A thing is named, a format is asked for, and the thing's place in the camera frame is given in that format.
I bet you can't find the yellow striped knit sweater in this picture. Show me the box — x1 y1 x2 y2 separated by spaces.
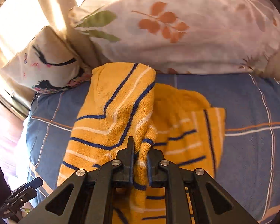
57 62 226 223

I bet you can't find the blue plaid bed sheet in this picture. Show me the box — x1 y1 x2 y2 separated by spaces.
26 74 280 223

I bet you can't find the white cushion with black silhouette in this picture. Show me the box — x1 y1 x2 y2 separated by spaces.
3 26 91 94

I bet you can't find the white leaf print pillow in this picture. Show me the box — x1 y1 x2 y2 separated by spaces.
69 0 280 74

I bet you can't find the beige curtain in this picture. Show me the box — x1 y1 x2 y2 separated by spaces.
0 0 100 107

